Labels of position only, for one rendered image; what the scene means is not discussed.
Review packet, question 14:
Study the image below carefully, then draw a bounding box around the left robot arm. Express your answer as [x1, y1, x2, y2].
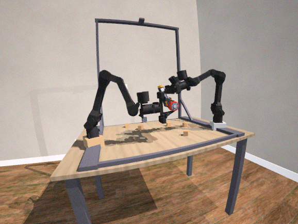
[169, 69, 226, 123]

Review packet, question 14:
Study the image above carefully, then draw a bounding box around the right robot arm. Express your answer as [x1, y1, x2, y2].
[84, 70, 152, 139]

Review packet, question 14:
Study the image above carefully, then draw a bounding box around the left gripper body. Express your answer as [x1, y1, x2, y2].
[172, 83, 183, 94]

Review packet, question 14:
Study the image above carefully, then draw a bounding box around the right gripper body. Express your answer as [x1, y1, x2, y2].
[150, 91, 166, 124]

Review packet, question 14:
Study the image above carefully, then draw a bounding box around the grey metal overhead frame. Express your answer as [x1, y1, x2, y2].
[95, 19, 193, 132]

